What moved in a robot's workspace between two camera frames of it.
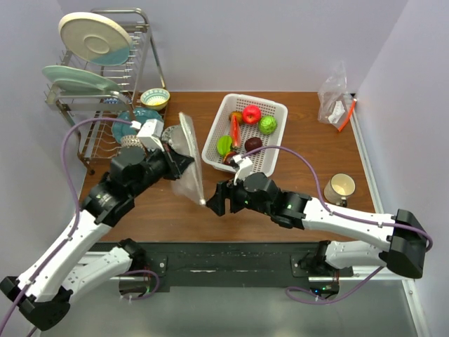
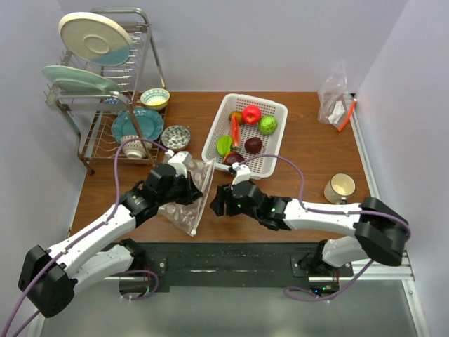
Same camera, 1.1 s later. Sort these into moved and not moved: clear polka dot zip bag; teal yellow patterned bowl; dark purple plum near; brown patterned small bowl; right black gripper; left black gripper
Moved: left black gripper; clear polka dot zip bag
Not moved: teal yellow patterned bowl; right black gripper; dark purple plum near; brown patterned small bowl
